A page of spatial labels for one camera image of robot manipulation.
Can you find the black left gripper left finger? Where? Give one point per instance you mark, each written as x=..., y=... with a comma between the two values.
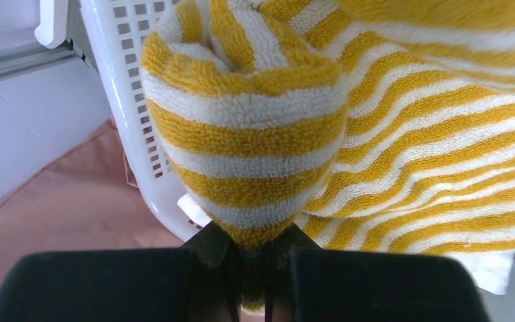
x=213, y=276

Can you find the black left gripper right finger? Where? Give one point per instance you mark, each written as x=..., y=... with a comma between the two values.
x=279, y=303

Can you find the yellow white striped garment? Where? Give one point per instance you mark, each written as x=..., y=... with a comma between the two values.
x=383, y=126

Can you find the white perforated plastic basket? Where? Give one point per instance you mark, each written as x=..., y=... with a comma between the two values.
x=116, y=31

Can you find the pink cloth garment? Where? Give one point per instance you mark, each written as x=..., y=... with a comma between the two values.
x=83, y=200

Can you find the white and silver clothes rack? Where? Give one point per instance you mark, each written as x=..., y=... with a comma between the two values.
x=37, y=34

